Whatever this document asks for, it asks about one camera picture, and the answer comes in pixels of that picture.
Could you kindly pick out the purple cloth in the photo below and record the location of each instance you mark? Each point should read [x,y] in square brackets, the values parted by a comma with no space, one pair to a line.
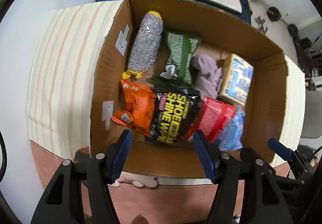
[207,75]

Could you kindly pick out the black shoe wipe packet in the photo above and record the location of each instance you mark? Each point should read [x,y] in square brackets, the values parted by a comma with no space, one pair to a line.
[171,113]

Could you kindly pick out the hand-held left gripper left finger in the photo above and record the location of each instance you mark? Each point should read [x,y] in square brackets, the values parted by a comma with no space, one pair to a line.
[120,153]

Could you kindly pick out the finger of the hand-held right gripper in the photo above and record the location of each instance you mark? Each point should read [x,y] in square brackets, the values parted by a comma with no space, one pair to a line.
[279,147]

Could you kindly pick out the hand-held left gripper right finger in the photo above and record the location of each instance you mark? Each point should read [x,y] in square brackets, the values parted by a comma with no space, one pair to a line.
[205,156]

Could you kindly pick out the black weight bench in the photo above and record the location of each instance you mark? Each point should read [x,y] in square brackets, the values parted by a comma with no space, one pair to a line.
[245,7]

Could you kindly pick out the beige plastic chair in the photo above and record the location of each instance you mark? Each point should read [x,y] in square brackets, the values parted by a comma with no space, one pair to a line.
[313,113]

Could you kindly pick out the orange snack packet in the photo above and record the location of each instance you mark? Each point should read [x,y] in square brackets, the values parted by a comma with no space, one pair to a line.
[140,105]

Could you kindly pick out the red packet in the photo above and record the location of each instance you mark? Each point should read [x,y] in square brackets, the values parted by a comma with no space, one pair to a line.
[216,118]

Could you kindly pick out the yellow blue tissue pack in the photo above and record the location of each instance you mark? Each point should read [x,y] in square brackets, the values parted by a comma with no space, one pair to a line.
[237,80]

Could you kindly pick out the black exercise equipment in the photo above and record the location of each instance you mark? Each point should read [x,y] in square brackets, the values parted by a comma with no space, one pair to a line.
[305,43]

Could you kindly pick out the blue white tissue packet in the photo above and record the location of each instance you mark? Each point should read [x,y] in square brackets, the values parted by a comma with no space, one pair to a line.
[232,131]

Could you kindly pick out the striped cat print tablecloth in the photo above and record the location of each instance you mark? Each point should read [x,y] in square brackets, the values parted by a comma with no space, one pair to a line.
[63,63]

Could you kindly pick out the cardboard box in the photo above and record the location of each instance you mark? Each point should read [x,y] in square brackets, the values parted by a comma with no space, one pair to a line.
[201,25]

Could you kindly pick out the green sponge packet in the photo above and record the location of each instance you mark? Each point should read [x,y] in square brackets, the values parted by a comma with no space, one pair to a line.
[179,53]

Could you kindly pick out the silver scouring pad packet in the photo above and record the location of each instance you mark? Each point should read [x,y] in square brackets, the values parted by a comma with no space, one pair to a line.
[144,45]

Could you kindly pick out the floor barbell with plates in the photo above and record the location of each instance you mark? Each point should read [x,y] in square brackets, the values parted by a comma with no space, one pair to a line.
[274,14]

